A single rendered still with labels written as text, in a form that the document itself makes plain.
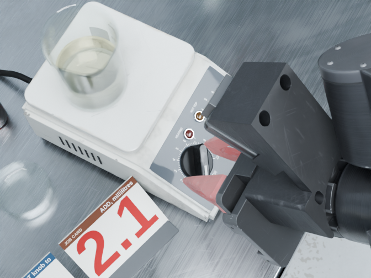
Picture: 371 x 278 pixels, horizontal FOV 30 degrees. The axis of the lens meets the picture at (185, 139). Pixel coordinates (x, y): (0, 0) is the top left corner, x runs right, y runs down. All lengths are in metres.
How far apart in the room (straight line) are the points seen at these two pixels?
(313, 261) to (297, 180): 0.26
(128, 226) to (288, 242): 0.21
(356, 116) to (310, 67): 0.36
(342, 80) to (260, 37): 0.38
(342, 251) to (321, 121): 0.27
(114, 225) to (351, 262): 0.22
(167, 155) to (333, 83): 0.28
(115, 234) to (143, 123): 0.11
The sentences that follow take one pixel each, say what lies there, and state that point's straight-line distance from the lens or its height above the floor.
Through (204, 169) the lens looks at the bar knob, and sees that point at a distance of 0.62.
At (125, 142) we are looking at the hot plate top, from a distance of 0.60.
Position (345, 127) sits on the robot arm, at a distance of 0.39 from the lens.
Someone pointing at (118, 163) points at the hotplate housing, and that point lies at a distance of 0.63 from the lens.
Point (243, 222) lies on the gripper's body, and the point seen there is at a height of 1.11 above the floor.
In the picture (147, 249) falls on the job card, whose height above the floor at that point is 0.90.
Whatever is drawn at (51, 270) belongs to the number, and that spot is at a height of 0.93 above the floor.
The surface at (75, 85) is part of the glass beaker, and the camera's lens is 0.57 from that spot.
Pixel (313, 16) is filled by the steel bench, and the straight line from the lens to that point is 0.77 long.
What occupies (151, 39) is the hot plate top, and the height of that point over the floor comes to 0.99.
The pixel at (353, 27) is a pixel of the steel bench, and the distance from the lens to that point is 0.77.
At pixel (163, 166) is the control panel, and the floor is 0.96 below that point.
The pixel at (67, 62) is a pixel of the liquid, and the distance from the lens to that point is 0.61.
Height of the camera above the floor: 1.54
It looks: 68 degrees down
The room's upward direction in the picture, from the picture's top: 5 degrees counter-clockwise
